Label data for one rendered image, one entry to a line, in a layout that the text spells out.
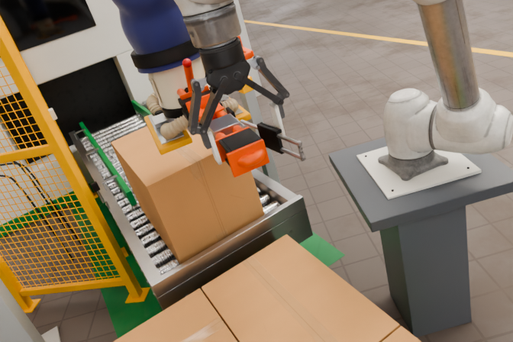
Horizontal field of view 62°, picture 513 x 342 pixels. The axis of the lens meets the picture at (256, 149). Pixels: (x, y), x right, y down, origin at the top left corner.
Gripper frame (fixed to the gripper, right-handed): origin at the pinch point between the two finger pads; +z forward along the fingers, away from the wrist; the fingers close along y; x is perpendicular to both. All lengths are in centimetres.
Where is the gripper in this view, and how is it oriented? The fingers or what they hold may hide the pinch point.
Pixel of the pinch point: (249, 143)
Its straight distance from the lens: 83.3
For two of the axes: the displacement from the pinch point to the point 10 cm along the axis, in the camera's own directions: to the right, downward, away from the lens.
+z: 2.6, 8.6, 4.4
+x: 3.5, 3.4, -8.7
